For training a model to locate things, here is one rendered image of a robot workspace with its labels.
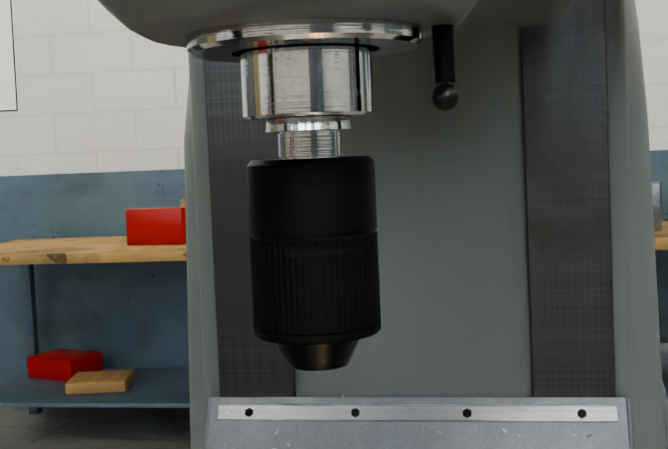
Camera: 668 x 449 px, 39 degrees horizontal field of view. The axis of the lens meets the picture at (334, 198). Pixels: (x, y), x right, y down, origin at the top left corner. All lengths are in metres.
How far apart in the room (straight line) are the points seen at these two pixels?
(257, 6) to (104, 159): 4.65
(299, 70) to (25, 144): 4.80
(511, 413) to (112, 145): 4.28
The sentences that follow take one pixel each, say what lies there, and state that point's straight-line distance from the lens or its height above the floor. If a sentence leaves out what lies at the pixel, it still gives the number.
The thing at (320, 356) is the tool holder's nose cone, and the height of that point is 1.19.
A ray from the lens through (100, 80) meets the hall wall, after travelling 4.94.
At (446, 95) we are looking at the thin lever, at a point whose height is 1.29.
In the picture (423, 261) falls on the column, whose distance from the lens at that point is 0.72.
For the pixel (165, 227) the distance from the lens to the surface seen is 4.21.
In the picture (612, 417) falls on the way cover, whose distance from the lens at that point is 0.73.
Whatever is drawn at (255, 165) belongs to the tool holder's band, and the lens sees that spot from 0.34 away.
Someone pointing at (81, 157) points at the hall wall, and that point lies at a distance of 4.98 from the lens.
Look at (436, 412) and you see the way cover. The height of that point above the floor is 1.07.
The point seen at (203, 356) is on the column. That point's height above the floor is 1.11.
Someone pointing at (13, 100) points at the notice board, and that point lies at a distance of 5.14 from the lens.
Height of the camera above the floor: 1.27
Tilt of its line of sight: 3 degrees down
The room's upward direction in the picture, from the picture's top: 2 degrees counter-clockwise
